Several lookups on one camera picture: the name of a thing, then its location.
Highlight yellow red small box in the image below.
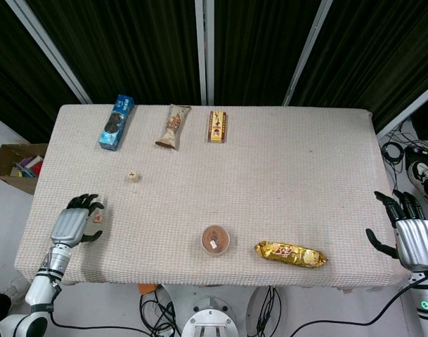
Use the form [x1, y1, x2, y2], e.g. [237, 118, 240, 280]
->
[207, 110, 228, 144]

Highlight gold foil snack package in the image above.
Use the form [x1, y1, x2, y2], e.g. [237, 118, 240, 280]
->
[254, 240, 329, 270]

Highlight white black sneaker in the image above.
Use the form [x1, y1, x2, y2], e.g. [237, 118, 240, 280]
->
[407, 158, 428, 206]

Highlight colourful books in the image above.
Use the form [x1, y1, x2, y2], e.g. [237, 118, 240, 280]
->
[10, 154, 44, 178]

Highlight black cable bundle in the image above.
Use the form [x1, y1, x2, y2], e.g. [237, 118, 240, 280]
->
[138, 286, 181, 337]

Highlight round brown lidded cup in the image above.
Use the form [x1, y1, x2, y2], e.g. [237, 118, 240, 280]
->
[200, 225, 231, 257]

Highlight blue cookie box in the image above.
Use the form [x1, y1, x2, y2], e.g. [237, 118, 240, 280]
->
[98, 94, 136, 152]

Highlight beige snack wrapper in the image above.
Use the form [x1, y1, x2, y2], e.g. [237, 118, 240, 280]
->
[155, 104, 193, 151]

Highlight grey partition frame post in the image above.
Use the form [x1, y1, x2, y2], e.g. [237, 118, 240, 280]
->
[282, 0, 336, 107]
[194, 0, 216, 105]
[375, 79, 428, 141]
[5, 0, 93, 105]

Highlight cardboard box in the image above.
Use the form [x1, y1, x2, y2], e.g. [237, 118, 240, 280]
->
[0, 143, 48, 196]

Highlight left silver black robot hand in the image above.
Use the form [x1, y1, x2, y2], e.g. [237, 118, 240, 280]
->
[50, 193, 107, 246]

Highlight beige woven tablecloth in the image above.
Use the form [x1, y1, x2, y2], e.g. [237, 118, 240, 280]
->
[14, 103, 408, 292]

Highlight round silver robot base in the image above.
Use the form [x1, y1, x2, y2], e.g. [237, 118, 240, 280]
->
[181, 308, 238, 337]

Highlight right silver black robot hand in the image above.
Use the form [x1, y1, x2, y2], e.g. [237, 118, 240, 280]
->
[365, 190, 428, 272]

